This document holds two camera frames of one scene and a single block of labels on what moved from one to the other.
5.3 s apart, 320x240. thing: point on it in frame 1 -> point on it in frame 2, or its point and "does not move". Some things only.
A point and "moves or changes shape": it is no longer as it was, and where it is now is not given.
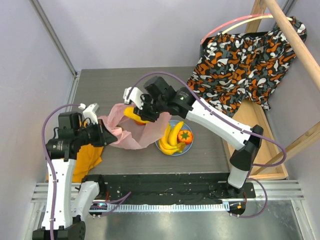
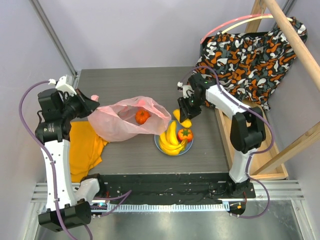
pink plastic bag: (130, 135) moves or changes shape
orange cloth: (88, 156) does not move
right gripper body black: (146, 114) -> (187, 106)
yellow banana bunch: (169, 144) does not move
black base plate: (172, 187) does not move
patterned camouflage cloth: (236, 66) does not move
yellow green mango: (128, 112) -> (186, 123)
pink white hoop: (210, 32) does not move
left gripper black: (104, 136) -> (88, 105)
